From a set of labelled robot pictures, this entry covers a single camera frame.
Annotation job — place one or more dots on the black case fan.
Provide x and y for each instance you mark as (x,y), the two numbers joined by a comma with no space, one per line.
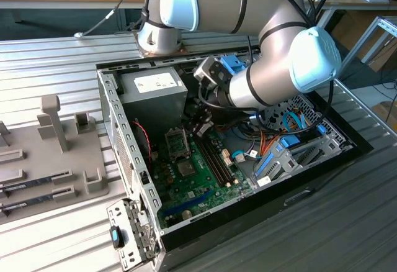
(141,138)

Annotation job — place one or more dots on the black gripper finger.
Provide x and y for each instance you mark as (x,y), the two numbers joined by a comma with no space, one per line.
(192,121)
(203,129)

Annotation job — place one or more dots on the stacked brown cardboard boxes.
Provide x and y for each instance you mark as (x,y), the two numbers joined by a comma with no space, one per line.
(353,26)

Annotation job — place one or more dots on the RAM stick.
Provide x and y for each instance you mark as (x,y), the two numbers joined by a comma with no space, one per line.
(18,186)
(18,205)

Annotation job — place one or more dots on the metal expansion slot bracket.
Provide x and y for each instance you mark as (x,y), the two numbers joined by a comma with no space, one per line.
(118,213)

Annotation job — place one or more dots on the black PC case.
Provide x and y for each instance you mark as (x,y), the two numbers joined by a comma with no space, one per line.
(248,222)

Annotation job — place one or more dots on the blue plastic drive latch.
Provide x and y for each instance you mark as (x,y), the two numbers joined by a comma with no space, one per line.
(232,64)

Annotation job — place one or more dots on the white paper label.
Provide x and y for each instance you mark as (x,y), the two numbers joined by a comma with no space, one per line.
(263,181)

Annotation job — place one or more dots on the green motherboard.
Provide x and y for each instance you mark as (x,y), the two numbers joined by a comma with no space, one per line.
(207,185)

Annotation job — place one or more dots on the blue disk carrier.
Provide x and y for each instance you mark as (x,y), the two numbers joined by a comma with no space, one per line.
(290,141)

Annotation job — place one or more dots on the grey parts rack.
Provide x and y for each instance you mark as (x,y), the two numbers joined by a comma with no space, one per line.
(46,160)

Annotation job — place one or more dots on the small brown cardboard box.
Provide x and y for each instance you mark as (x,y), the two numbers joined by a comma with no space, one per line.
(384,110)

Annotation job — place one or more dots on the silver coin battery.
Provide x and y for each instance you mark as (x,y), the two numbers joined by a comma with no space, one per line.
(186,213)

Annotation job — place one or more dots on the small blue plastic clip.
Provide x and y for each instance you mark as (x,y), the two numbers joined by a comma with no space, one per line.
(321,130)

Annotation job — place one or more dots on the black latch blue button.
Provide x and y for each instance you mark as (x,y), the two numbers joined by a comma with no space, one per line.
(116,237)

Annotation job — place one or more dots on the black RAM slot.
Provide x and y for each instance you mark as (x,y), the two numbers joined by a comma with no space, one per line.
(211,160)
(219,160)

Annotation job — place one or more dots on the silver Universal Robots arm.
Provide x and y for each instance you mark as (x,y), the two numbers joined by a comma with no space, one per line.
(273,20)

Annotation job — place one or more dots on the perforated metal cage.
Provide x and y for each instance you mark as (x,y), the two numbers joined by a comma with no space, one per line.
(307,110)

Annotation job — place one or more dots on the wooden desk white legs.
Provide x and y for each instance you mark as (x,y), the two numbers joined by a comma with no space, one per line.
(347,1)

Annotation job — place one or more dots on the grey metal disk bay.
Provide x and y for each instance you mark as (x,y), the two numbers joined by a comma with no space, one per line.
(279,168)

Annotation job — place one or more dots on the black tripod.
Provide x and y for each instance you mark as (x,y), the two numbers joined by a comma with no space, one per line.
(322,2)

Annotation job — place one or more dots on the blue expansion slot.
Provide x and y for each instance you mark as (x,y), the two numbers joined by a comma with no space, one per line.
(189,203)

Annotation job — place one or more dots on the CPU socket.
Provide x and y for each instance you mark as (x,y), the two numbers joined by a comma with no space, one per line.
(183,177)

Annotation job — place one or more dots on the grey power supply unit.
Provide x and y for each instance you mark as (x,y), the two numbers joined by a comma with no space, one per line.
(152,107)

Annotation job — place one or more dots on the aluminium profile frame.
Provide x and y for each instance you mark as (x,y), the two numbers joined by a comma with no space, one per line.
(354,51)

